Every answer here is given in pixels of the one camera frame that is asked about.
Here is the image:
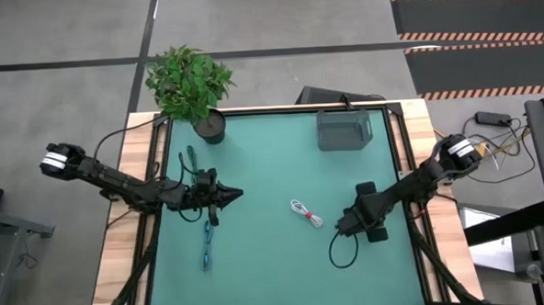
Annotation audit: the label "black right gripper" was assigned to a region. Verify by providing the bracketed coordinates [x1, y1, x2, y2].
[353, 180, 391, 245]

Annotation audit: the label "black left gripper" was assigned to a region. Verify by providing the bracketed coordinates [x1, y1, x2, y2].
[192, 165, 246, 212]

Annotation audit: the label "black plant pot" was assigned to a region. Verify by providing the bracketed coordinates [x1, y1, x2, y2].
[191, 107, 229, 147]

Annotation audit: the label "grey translucent plastic bin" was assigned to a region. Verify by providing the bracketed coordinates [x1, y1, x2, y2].
[314, 107, 375, 153]

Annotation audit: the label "teal table mat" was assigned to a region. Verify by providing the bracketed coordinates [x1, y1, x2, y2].
[139, 105, 426, 305]

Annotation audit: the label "green leafy plant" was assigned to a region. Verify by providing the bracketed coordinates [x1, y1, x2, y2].
[142, 42, 239, 128]

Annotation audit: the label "black power adapter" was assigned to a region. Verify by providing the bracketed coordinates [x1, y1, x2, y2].
[474, 109, 514, 128]

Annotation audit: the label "black striped-edge floor mat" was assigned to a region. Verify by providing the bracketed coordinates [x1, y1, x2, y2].
[390, 0, 544, 49]
[403, 40, 544, 103]

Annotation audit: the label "grey side desk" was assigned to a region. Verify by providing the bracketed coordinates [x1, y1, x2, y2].
[0, 202, 59, 305]

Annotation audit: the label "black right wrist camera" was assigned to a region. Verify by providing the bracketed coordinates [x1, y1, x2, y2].
[334, 207, 367, 238]

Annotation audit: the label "teal USB-C cable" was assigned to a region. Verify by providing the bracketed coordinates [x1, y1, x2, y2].
[186, 144, 199, 176]

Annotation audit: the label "blue coiled USB-C cable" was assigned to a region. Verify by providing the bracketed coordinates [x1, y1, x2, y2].
[199, 219, 217, 272]

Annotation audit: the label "black left wrist camera cable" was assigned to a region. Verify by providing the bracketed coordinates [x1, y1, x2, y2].
[176, 150, 205, 224]

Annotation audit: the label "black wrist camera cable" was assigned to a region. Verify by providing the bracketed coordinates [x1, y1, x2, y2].
[176, 150, 205, 224]
[327, 229, 362, 270]

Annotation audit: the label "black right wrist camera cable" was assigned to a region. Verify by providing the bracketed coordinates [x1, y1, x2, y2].
[327, 229, 362, 270]

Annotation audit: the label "white USB-C cable red tie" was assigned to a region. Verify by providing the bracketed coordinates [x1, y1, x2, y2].
[289, 198, 325, 230]

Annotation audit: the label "black aluminium table frame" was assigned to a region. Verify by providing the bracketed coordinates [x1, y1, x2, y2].
[85, 97, 484, 305]

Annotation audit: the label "black left arm base cable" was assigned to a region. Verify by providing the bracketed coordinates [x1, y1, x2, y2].
[90, 116, 165, 162]

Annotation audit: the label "tangled floor cables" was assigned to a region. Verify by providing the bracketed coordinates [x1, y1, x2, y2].
[460, 112, 538, 186]

